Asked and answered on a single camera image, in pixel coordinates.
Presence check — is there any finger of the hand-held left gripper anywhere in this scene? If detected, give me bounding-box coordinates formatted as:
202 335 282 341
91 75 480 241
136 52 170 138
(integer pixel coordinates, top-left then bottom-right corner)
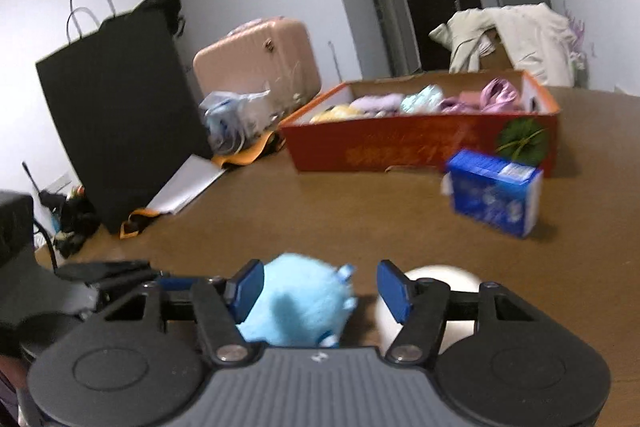
54 259 173 303

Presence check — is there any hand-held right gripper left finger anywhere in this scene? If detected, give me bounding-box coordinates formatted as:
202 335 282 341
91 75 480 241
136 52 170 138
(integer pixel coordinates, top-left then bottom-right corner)
102 259 265 365

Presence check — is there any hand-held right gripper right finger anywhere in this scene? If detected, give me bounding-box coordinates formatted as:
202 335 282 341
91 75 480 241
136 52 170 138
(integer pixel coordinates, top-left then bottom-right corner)
376 259 543 364

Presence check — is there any blue plush toy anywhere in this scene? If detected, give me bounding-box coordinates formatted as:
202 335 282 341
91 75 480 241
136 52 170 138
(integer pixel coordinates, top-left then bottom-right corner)
235 253 358 349

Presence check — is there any red cardboard box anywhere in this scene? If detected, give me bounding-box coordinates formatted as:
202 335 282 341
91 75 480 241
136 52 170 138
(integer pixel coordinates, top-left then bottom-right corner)
277 69 561 178

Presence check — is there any yellow soft item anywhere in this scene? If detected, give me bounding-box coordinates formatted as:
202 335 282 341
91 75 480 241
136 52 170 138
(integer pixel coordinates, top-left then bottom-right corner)
310 104 361 124

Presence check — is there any white ball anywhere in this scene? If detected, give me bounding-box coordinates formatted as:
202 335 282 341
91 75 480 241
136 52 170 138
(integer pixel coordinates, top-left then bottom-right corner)
375 264 483 348

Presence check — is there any dark bundle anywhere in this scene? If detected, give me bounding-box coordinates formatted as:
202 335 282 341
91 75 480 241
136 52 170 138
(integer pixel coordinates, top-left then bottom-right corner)
22 162 101 258

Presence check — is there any white board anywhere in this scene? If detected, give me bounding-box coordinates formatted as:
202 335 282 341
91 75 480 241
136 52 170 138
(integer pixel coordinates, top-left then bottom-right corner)
147 155 228 215

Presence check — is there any blue and white carton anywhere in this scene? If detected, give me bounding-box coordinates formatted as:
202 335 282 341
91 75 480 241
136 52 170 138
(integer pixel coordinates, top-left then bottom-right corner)
441 148 545 239

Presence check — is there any black paper bag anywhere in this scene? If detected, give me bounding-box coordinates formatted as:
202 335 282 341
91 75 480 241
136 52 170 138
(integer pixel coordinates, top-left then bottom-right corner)
35 0 213 235

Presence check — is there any clear plastic bag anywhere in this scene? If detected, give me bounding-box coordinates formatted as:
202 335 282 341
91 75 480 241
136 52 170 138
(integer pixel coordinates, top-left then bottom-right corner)
199 89 281 155

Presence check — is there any lilac folded towel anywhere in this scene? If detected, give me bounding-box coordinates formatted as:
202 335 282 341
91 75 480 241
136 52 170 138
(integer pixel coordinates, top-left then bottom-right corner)
350 93 405 116

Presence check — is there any mint green cloth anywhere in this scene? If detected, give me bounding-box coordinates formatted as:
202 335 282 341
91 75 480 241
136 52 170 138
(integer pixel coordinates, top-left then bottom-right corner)
400 84 446 114

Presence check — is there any pink lilac cloth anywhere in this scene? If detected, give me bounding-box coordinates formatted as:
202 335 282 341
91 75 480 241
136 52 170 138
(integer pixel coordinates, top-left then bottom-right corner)
480 78 521 112

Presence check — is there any pink suitcase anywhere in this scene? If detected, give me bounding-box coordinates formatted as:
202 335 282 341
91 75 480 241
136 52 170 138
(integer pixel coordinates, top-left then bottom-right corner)
192 18 322 108

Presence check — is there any brown chair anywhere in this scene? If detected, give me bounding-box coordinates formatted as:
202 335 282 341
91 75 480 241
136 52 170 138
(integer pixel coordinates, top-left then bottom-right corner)
477 27 518 72

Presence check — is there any dark cloth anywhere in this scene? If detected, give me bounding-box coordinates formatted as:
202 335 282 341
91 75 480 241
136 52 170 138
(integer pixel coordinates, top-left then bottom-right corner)
132 0 186 38

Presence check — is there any dark door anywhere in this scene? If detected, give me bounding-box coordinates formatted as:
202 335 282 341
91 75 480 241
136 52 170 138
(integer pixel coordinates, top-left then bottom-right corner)
393 0 483 72

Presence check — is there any white coat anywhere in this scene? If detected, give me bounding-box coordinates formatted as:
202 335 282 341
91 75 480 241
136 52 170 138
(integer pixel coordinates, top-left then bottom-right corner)
429 3 583 88

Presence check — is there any white wall socket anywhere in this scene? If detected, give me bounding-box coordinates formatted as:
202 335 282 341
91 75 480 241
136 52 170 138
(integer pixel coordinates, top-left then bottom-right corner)
35 174 71 195

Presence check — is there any purple wall decal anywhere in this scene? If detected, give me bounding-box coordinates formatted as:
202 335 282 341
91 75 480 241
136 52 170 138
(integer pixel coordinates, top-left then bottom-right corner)
562 0 588 72

